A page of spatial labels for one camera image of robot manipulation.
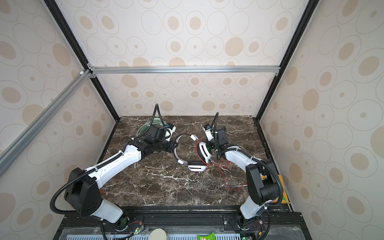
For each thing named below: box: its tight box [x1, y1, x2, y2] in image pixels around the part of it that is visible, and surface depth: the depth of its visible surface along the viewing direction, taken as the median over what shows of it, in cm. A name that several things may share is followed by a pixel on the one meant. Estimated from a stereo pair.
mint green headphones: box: [137, 117, 162, 137], surface depth 111 cm
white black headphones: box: [173, 133, 212, 172], surface depth 74 cm
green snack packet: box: [197, 232, 216, 240], surface depth 70 cm
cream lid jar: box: [149, 228, 167, 240], surface depth 66 cm
